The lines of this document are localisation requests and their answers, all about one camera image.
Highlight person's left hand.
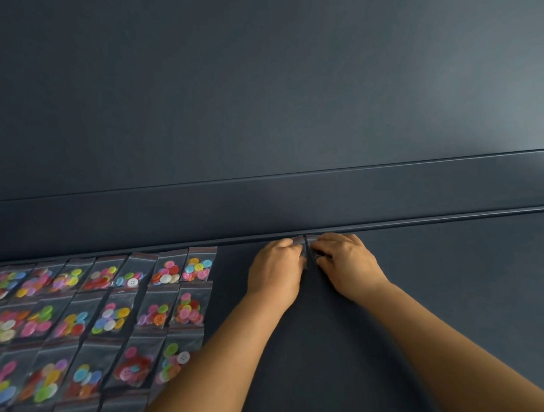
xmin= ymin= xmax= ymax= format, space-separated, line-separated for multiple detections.
xmin=242 ymin=236 xmax=313 ymax=315

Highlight person's right hand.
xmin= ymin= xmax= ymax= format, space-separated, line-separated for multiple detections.
xmin=311 ymin=229 xmax=391 ymax=306

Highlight grid of arranged button bags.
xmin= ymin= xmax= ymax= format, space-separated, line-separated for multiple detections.
xmin=0 ymin=245 xmax=230 ymax=412

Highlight person's right forearm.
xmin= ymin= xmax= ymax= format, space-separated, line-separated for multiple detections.
xmin=351 ymin=267 xmax=544 ymax=412

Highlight person's left forearm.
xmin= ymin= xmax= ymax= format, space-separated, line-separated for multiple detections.
xmin=120 ymin=290 xmax=306 ymax=412

